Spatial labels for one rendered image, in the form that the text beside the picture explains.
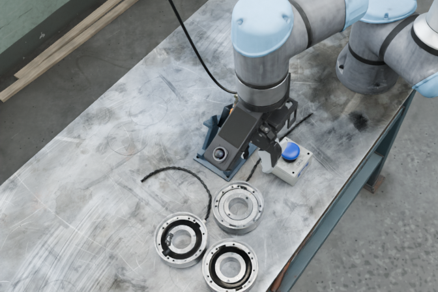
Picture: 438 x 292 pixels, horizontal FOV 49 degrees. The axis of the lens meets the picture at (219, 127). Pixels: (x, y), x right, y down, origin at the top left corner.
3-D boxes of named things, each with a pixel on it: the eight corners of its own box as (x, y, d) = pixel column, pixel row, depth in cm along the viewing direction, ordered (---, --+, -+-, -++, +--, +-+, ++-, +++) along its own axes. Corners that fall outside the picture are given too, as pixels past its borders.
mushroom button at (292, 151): (291, 172, 100) (292, 160, 95) (276, 162, 101) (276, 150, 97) (302, 159, 101) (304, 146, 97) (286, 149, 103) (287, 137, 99)
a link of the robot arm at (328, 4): (324, -59, 66) (258, -28, 63) (380, -16, 60) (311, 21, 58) (318, -14, 72) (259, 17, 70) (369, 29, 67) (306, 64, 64)
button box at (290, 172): (293, 187, 100) (294, 176, 96) (266, 169, 103) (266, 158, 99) (314, 160, 104) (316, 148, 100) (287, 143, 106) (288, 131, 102)
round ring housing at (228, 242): (196, 257, 94) (193, 249, 90) (246, 237, 95) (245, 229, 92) (215, 308, 88) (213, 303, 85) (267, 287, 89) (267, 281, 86)
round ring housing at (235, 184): (257, 242, 94) (257, 234, 91) (206, 229, 97) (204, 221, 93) (269, 195, 100) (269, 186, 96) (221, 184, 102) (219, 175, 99)
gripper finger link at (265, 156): (295, 160, 86) (290, 128, 79) (276, 184, 84) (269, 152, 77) (281, 153, 88) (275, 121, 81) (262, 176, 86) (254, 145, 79)
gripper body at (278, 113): (297, 123, 80) (302, 77, 70) (267, 159, 77) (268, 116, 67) (261, 102, 83) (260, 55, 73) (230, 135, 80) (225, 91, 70)
